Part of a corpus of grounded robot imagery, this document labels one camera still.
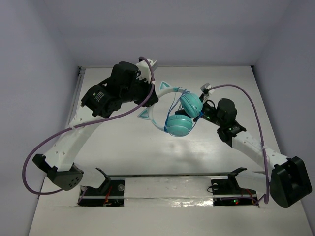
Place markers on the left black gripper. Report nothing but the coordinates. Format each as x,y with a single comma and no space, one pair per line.
149,96

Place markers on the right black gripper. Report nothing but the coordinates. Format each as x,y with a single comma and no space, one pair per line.
201,99

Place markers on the teal cat-ear headphones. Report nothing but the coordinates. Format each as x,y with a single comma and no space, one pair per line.
182,115

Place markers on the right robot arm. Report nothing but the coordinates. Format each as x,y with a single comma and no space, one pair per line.
285,179

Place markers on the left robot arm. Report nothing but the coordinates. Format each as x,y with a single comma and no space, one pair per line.
128,88

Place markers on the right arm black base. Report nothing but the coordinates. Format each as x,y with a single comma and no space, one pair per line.
228,193

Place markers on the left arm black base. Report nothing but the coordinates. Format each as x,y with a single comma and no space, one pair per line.
109,194

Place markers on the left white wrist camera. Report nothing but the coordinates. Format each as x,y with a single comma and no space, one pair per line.
144,71

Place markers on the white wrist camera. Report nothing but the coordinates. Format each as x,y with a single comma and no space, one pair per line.
144,71
206,89

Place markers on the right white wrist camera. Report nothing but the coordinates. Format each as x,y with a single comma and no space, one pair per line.
206,89

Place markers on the left side aluminium rail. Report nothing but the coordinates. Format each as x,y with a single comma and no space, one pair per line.
74,102

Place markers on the aluminium rail with foil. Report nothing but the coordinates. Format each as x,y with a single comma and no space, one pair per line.
181,190

